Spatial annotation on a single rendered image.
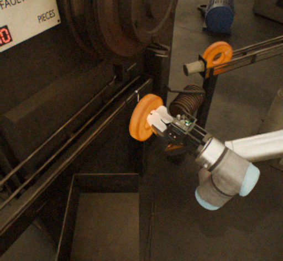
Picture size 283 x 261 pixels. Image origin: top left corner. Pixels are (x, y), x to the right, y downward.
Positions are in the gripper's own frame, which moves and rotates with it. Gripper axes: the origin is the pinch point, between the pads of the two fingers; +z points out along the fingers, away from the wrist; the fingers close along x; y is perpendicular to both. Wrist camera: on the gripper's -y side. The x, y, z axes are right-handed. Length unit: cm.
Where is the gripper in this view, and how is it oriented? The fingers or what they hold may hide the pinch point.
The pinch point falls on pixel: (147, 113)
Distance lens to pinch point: 84.1
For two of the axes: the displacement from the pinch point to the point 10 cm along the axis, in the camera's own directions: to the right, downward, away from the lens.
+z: -7.9, -5.8, 1.9
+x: -5.7, 5.9, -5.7
